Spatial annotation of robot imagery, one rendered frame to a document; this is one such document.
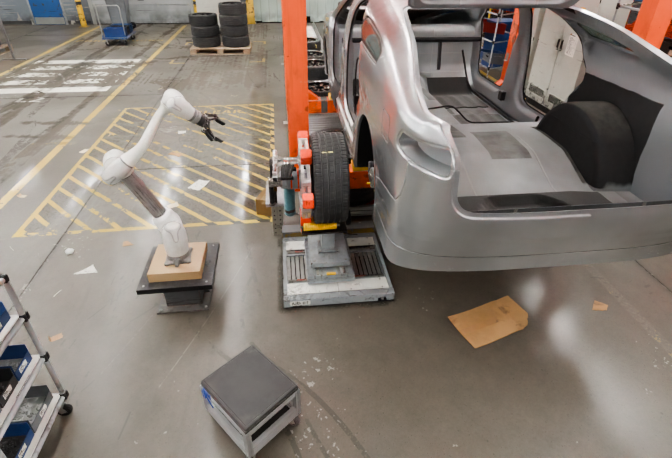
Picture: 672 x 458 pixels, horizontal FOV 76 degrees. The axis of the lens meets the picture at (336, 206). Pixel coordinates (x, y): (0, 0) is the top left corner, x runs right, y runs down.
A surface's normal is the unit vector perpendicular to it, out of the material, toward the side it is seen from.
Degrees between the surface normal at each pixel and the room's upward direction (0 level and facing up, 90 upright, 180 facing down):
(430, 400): 0
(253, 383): 0
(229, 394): 0
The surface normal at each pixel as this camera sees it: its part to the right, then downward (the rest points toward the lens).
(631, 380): 0.01, -0.85
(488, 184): 0.05, -0.63
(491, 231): 0.04, 0.61
